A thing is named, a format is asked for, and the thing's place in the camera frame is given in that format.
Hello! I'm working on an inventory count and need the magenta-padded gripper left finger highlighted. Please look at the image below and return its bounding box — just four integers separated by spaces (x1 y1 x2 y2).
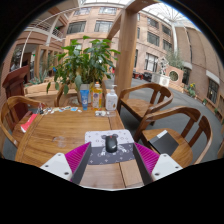
39 142 93 185

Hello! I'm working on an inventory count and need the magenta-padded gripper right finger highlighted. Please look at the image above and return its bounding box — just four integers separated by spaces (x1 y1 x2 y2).
133 142 184 185

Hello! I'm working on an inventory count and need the black computer mouse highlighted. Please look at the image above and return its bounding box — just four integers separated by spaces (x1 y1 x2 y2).
105 135 119 154

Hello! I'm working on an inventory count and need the grey printed mouse pad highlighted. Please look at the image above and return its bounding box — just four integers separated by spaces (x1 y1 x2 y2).
84 129 136 166

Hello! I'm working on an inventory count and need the black notebook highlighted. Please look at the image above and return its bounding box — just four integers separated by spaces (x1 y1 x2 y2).
148 129 180 157

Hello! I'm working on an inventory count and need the wooden armchair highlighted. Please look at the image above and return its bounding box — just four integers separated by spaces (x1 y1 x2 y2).
0 95 46 148
116 82 174 126
54 85 81 108
133 105 213 169

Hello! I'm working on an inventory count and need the red book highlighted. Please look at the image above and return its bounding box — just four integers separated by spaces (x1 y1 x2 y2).
20 113 39 133

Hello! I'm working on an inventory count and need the blue squeeze tube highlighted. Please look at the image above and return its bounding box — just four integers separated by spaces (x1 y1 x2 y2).
79 89 90 112

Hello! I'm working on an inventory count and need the clear plastic packet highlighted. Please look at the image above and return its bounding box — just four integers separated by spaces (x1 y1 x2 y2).
94 110 117 118

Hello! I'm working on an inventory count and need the yellow flowering potted plant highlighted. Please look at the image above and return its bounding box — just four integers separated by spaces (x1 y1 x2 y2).
187 82 198 98

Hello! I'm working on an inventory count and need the yellow liquid bottle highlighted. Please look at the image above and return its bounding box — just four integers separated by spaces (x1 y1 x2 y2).
91 81 103 110

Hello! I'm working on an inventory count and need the clear pump dispenser bottle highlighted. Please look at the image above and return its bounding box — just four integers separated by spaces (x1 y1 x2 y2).
105 84 119 111

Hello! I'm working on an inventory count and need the spiky agave plant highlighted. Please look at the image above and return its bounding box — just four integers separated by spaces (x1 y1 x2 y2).
28 68 49 86

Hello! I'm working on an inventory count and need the large green potted plant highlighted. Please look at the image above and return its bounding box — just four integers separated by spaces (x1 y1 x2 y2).
46 35 122 104

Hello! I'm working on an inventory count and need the wooden support pillar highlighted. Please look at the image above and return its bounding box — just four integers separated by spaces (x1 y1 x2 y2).
107 0 158 98

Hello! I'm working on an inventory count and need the dark red wooden pedestal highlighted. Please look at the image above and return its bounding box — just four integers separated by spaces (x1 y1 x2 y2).
2 64 31 121

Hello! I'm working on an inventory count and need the white statue on pedestal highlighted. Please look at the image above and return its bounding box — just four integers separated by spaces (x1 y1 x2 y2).
151 56 171 88

